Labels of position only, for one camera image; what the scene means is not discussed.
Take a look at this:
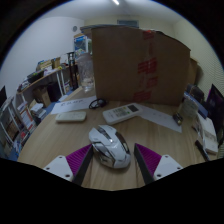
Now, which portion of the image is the black tripod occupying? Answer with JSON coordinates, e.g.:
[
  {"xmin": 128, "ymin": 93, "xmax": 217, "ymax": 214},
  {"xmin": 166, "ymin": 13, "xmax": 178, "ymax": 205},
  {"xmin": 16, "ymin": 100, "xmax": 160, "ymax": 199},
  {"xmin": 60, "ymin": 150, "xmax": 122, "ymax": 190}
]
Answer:
[{"xmin": 66, "ymin": 51, "xmax": 80, "ymax": 91}]

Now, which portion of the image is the black coiled cable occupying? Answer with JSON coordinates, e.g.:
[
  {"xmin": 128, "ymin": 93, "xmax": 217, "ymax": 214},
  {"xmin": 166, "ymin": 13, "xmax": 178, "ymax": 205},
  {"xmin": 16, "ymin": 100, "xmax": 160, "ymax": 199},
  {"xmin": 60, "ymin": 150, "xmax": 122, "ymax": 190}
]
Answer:
[{"xmin": 88, "ymin": 97, "xmax": 108, "ymax": 110}]

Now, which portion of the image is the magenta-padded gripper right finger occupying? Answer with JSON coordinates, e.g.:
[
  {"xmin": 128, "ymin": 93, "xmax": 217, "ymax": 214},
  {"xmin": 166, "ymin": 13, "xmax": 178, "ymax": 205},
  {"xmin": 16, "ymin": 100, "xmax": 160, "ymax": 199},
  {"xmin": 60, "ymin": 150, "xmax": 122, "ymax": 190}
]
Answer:
[{"xmin": 133, "ymin": 143, "xmax": 184, "ymax": 185}]

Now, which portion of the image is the shelf unit with books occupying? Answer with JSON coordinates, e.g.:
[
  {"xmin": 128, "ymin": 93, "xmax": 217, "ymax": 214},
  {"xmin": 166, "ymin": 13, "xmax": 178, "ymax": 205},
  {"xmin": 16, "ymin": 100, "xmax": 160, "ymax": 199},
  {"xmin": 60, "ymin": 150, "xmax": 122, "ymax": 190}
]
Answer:
[{"xmin": 0, "ymin": 84, "xmax": 38, "ymax": 161}]

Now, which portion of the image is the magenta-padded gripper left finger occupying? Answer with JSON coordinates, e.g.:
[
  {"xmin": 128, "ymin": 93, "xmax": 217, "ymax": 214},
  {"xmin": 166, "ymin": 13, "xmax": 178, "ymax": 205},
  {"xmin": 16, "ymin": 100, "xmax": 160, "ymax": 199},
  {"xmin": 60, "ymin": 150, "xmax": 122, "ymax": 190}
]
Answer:
[{"xmin": 43, "ymin": 143, "xmax": 94, "ymax": 187}]

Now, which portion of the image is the small black and gold object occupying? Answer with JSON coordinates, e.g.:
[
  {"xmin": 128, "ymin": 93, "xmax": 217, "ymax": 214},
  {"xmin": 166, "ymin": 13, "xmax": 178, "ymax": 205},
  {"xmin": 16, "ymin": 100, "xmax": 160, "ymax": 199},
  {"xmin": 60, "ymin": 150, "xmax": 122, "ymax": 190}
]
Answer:
[{"xmin": 172, "ymin": 112, "xmax": 184, "ymax": 127}]

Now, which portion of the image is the blue printed carton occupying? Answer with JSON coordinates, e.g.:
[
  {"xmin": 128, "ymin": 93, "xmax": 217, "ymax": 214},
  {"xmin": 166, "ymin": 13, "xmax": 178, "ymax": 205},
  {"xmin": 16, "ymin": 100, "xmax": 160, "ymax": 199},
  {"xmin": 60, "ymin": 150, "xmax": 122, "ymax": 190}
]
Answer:
[{"xmin": 73, "ymin": 33, "xmax": 89, "ymax": 58}]

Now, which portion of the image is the white paper sheet with writing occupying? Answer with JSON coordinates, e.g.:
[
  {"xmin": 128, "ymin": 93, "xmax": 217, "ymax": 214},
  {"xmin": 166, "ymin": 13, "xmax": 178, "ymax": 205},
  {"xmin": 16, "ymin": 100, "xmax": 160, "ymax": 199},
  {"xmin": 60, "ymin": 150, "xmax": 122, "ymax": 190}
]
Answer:
[{"xmin": 49, "ymin": 95, "xmax": 98, "ymax": 115}]

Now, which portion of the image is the blue book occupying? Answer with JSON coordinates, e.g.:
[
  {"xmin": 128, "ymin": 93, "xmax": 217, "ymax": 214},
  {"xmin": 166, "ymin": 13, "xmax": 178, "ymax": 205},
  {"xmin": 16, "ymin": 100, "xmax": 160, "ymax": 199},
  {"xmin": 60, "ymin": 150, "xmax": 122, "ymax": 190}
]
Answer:
[{"xmin": 184, "ymin": 92, "xmax": 208, "ymax": 118}]

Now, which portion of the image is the plain white paper sheet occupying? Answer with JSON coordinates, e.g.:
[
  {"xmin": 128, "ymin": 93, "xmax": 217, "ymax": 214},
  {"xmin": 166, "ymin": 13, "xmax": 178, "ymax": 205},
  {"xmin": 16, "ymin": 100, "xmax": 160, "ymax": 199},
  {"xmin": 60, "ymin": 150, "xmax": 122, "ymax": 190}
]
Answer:
[{"xmin": 138, "ymin": 105, "xmax": 183, "ymax": 134}]

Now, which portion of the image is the clear plastic water jug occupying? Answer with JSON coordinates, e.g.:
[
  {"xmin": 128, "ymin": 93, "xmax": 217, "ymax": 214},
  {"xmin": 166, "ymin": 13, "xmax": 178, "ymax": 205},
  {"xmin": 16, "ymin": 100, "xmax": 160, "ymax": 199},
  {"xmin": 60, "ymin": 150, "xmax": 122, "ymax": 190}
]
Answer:
[{"xmin": 76, "ymin": 52, "xmax": 96, "ymax": 93}]

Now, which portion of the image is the large brown cardboard box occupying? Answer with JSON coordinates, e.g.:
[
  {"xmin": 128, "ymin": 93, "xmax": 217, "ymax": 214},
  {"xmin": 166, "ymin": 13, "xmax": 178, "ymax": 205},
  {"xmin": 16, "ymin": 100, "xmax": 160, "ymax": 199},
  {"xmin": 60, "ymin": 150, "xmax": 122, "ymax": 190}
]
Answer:
[{"xmin": 90, "ymin": 25, "xmax": 192, "ymax": 107}]

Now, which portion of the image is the black marker pen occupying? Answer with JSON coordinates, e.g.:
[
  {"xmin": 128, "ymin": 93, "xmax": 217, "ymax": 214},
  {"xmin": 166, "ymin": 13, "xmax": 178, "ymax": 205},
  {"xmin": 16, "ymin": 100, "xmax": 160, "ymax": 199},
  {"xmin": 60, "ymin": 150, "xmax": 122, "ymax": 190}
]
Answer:
[{"xmin": 194, "ymin": 139, "xmax": 211, "ymax": 162}]

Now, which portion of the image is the white and black computer mouse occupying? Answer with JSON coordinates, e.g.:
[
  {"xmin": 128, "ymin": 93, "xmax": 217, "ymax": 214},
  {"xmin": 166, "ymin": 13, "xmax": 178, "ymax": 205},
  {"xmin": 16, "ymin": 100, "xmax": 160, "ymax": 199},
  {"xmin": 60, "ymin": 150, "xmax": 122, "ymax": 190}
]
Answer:
[{"xmin": 88, "ymin": 124, "xmax": 132, "ymax": 169}]

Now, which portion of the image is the large white remote control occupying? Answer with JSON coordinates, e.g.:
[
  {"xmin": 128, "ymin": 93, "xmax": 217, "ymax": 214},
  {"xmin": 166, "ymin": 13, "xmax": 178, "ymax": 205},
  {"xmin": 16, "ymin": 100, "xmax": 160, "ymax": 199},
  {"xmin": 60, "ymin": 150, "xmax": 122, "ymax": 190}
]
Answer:
[{"xmin": 102, "ymin": 102, "xmax": 144, "ymax": 126}]

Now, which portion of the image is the window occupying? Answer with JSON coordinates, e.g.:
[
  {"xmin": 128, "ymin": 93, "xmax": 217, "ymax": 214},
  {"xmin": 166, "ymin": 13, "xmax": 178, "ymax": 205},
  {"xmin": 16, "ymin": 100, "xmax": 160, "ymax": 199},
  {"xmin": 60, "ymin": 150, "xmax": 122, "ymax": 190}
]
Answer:
[{"xmin": 116, "ymin": 19, "xmax": 139, "ymax": 28}]

